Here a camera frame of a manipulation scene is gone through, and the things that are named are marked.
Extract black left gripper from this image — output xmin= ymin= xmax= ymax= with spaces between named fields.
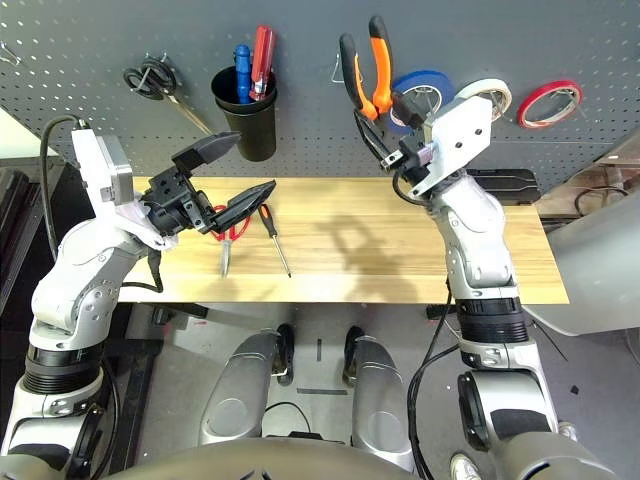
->
xmin=141 ymin=131 xmax=278 ymax=236

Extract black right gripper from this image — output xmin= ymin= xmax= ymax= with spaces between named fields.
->
xmin=353 ymin=91 xmax=436 ymax=187

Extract orange black pliers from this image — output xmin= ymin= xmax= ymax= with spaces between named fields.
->
xmin=338 ymin=14 xmax=396 ymax=124

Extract orange black handled screwdriver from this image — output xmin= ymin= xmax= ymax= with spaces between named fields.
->
xmin=257 ymin=203 xmax=293 ymax=278

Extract grey metal pegboard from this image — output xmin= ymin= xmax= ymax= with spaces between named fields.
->
xmin=0 ymin=0 xmax=640 ymax=196

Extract black plastic cup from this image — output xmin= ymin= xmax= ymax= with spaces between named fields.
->
xmin=210 ymin=64 xmax=279 ymax=162

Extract blue tape roll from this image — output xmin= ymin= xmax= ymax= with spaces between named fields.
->
xmin=387 ymin=69 xmax=457 ymax=135

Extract white tape roll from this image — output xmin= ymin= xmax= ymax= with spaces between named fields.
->
xmin=454 ymin=78 xmax=514 ymax=121

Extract flat black tool case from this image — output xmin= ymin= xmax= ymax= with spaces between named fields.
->
xmin=464 ymin=168 xmax=542 ymax=205

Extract red tape roll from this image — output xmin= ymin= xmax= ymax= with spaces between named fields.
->
xmin=516 ymin=79 xmax=585 ymax=130

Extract black left robot foot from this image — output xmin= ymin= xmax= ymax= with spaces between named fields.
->
xmin=273 ymin=323 xmax=296 ymax=386

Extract black robot foot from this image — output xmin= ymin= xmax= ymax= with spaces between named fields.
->
xmin=273 ymin=323 xmax=296 ymax=386
xmin=342 ymin=325 xmax=365 ymax=386

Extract metal tape hook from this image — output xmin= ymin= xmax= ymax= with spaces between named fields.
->
xmin=549 ymin=88 xmax=589 ymax=120

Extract large black flight case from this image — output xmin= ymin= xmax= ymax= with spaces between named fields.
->
xmin=0 ymin=167 xmax=69 ymax=306

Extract brown wooden platform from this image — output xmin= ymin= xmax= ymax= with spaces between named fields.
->
xmin=537 ymin=144 xmax=640 ymax=216

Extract black right robot foot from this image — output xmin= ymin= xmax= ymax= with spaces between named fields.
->
xmin=342 ymin=325 xmax=365 ymax=386

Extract silver left robot leg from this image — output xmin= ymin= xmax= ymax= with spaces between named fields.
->
xmin=199 ymin=329 xmax=281 ymax=446

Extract silver robot leg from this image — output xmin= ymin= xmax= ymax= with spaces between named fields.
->
xmin=199 ymin=329 xmax=281 ymax=446
xmin=349 ymin=334 xmax=416 ymax=474

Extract light grey chair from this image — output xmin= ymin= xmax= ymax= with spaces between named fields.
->
xmin=527 ymin=192 xmax=640 ymax=337

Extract double prong metal hook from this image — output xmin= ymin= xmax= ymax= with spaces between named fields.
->
xmin=0 ymin=42 xmax=24 ymax=69

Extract silver right robot leg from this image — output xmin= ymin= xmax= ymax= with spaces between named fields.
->
xmin=349 ymin=334 xmax=416 ymax=474

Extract grey robot torso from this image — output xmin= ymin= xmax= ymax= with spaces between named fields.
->
xmin=104 ymin=437 xmax=416 ymax=480

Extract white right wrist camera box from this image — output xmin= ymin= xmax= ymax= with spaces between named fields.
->
xmin=423 ymin=96 xmax=494 ymax=200

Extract black handled scissors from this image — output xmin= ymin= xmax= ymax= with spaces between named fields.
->
xmin=123 ymin=52 xmax=214 ymax=136

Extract blue tool handle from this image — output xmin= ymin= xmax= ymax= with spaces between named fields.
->
xmin=233 ymin=44 xmax=254 ymax=105

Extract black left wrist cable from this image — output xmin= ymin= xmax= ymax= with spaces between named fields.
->
xmin=40 ymin=114 xmax=166 ymax=294

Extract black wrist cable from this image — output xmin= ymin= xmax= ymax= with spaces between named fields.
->
xmin=40 ymin=114 xmax=166 ymax=294
xmin=392 ymin=172 xmax=464 ymax=480

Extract black cable loop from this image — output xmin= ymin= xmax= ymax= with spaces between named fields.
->
xmin=573 ymin=187 xmax=631 ymax=216

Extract black floor cable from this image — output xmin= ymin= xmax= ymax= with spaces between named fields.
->
xmin=262 ymin=402 xmax=311 ymax=436

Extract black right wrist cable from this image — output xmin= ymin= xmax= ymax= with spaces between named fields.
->
xmin=392 ymin=172 xmax=464 ymax=480

